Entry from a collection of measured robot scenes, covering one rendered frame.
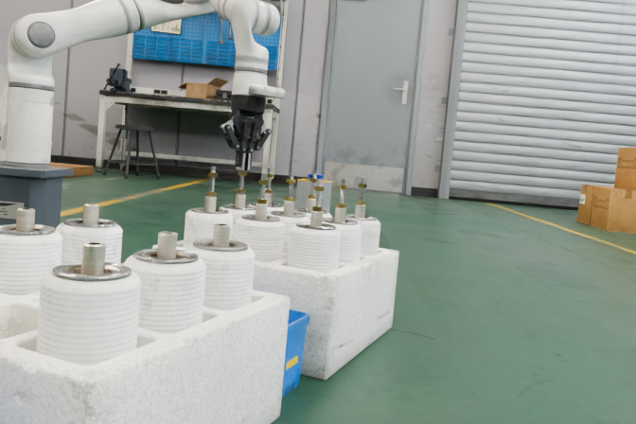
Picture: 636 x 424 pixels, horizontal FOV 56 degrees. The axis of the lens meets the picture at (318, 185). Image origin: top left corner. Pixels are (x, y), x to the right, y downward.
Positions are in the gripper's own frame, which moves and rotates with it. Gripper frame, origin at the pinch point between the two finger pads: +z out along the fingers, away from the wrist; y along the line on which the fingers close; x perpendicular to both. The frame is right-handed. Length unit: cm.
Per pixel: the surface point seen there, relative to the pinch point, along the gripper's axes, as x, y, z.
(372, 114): -298, -396, -42
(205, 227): 8.0, 14.1, 12.9
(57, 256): 23, 49, 13
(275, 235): 20.1, 6.6, 12.6
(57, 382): 53, 60, 18
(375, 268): 28.7, -13.5, 18.8
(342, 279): 35.2, 3.7, 18.1
